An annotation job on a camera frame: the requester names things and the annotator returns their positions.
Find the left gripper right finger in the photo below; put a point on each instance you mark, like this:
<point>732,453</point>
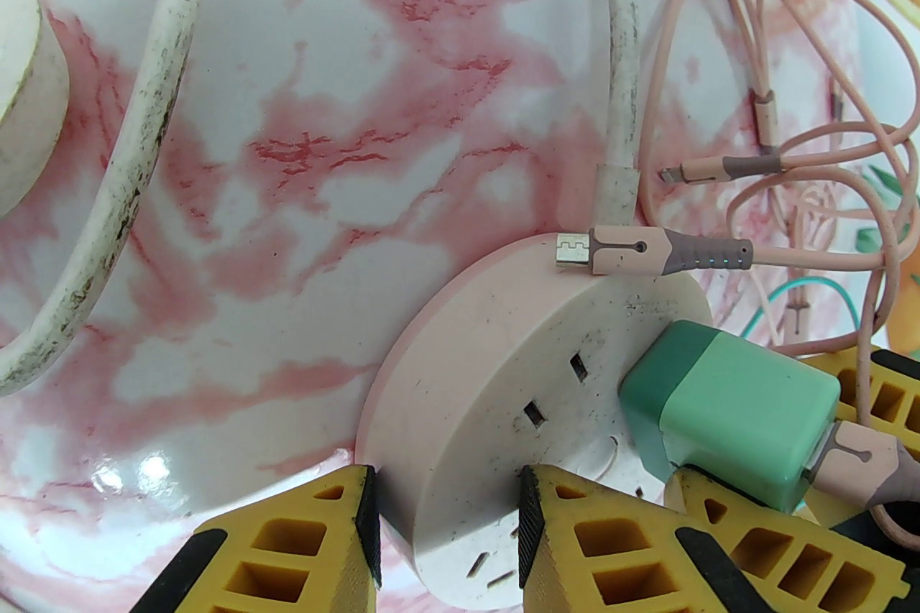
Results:
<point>618,560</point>

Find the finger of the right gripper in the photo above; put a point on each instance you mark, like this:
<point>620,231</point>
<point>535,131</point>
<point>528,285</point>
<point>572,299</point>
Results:
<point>790,560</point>
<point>884,394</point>

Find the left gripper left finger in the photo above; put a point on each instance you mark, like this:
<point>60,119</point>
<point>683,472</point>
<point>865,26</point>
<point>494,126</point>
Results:
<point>287,552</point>

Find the mint green USB charger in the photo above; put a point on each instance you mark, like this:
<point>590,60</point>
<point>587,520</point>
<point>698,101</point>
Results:
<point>740,409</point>

